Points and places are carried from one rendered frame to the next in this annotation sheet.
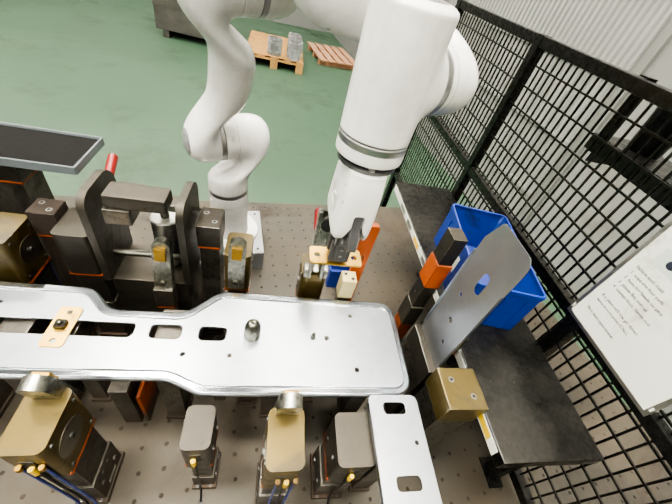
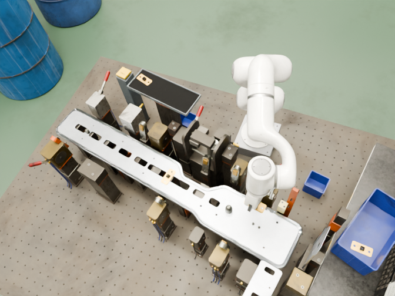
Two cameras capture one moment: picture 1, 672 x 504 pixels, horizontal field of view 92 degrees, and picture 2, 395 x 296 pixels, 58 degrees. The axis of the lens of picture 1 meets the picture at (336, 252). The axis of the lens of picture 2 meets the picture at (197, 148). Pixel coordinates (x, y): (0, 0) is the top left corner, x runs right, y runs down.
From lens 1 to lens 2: 1.03 m
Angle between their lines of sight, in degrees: 38
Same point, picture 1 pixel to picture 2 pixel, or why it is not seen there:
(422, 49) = (256, 182)
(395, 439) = (261, 281)
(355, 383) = (259, 252)
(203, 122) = (244, 98)
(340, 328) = (268, 225)
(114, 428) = (176, 214)
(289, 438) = (220, 255)
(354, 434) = (248, 269)
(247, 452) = not seen: hidden behind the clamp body
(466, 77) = (284, 184)
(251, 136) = not seen: hidden behind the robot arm
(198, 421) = (197, 232)
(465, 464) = not seen: outside the picture
